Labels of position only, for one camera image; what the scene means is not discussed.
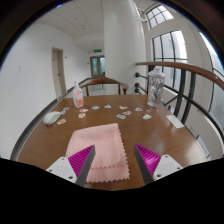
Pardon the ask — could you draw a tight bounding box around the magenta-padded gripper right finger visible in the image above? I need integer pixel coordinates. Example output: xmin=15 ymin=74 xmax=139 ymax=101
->
xmin=133 ymin=143 xmax=184 ymax=185

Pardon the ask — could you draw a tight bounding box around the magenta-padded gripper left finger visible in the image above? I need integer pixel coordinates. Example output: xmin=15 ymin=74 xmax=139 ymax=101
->
xmin=45 ymin=144 xmax=97 ymax=188

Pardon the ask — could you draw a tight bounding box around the pink towel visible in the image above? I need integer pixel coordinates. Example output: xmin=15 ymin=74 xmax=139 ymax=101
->
xmin=65 ymin=122 xmax=131 ymax=184

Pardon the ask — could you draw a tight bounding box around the white paper card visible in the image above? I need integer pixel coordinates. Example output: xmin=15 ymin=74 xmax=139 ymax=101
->
xmin=166 ymin=114 xmax=185 ymax=129

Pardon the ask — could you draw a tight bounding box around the white computer mouse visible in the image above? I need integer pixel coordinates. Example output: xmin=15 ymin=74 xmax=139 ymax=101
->
xmin=42 ymin=110 xmax=62 ymax=126

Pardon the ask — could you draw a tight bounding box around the white spray bottle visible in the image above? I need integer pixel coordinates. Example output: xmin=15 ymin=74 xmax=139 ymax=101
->
xmin=72 ymin=80 xmax=85 ymax=109

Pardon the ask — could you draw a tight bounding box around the clear plastic bottle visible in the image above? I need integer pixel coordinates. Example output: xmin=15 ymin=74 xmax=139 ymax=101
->
xmin=147 ymin=66 xmax=166 ymax=109

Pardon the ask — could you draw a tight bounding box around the wooden armchair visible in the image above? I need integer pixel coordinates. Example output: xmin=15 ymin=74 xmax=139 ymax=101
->
xmin=79 ymin=76 xmax=130 ymax=98

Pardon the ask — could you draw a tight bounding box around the beige door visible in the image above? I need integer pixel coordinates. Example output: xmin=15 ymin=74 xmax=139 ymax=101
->
xmin=50 ymin=47 xmax=68 ymax=99

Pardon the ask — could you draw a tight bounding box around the glass double door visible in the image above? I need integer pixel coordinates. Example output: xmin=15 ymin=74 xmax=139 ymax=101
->
xmin=89 ymin=55 xmax=106 ymax=79

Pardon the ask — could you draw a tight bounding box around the wooden-topped black metal railing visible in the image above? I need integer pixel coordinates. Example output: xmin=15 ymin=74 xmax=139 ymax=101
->
xmin=134 ymin=60 xmax=224 ymax=141

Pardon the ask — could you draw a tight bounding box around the tall arched window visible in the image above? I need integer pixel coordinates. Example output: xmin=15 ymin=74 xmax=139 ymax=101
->
xmin=152 ymin=29 xmax=188 ymax=91

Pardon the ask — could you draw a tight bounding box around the small high window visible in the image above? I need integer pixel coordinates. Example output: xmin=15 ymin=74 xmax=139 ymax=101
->
xmin=145 ymin=4 xmax=175 ymax=29

